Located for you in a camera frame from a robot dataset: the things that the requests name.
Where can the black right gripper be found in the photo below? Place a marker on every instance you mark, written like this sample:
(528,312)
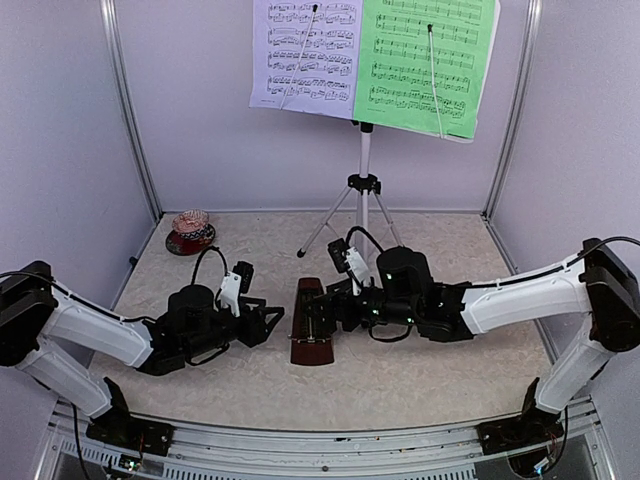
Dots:
(340,298)

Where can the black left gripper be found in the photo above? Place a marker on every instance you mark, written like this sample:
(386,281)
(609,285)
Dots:
(254,331)

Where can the brown wooden metronome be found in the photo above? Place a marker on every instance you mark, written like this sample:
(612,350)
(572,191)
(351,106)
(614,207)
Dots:
(311,341)

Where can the white perforated music stand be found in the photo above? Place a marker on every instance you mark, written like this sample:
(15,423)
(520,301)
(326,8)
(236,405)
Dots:
(363,184)

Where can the white sheet music page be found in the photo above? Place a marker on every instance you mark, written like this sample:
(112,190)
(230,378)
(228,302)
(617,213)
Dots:
(306,56)

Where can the green sheet music page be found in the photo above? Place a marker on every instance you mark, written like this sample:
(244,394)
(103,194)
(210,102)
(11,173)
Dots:
(423,65)

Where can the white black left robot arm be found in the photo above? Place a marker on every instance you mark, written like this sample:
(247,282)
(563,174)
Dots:
(199,325)

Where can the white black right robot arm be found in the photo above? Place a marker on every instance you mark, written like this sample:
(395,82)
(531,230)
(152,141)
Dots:
(594,283)

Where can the dark round saucer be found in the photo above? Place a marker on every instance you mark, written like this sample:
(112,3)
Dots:
(182,246)

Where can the patterned ceramic bowl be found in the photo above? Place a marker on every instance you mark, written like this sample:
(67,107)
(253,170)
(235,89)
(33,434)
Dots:
(191,224)

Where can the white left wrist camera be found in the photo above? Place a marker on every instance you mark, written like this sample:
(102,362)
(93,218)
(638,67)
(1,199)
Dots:
(234,284)

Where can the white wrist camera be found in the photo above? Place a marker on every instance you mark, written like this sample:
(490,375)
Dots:
(347,259)
(234,284)

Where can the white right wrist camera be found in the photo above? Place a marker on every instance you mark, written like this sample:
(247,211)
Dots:
(347,259)

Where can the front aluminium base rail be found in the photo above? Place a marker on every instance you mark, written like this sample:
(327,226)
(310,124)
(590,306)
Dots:
(201,451)

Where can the left aluminium frame post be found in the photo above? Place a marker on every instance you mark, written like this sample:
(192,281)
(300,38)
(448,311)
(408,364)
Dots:
(109,16)

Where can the aluminium frame post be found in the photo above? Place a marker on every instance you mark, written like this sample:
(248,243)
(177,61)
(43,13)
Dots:
(109,16)
(530,36)

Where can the right aluminium frame post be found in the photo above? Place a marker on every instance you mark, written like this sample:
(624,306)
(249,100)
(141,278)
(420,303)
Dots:
(530,36)

